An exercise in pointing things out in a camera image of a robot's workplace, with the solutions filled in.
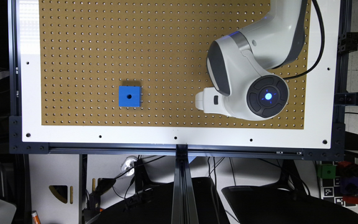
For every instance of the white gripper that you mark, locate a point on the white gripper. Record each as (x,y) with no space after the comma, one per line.
(211,101)

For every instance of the white cabinet panel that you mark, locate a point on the white cabinet panel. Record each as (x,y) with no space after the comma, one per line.
(55,183)

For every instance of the red block on shelf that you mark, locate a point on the red block on shelf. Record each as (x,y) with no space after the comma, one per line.
(350,199)

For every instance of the green cube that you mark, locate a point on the green cube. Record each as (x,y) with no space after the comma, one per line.
(326,171)

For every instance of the purple block on shelf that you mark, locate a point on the purple block on shelf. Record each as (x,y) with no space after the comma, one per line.
(349,185)

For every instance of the brown pegboard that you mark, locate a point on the brown pegboard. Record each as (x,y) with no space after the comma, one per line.
(90,48)

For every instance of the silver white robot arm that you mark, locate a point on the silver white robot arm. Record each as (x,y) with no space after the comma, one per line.
(239,64)

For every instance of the blue cube with hole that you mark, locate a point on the blue cube with hole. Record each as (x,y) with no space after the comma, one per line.
(129,96)

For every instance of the black office chair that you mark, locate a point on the black office chair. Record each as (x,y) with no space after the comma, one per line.
(253,204)

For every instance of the black aluminium table frame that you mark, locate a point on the black aluminium table frame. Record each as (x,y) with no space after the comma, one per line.
(179,151)

